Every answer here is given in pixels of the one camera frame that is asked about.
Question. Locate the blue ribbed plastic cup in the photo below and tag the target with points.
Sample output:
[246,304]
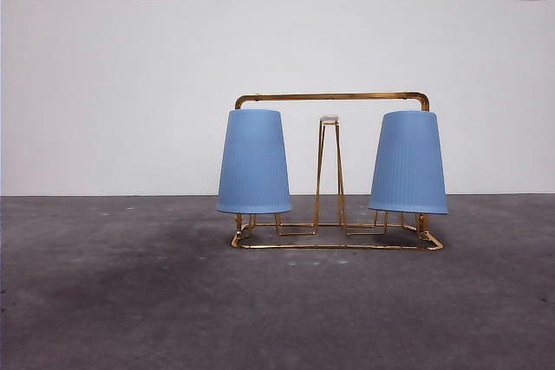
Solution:
[407,162]
[253,162]

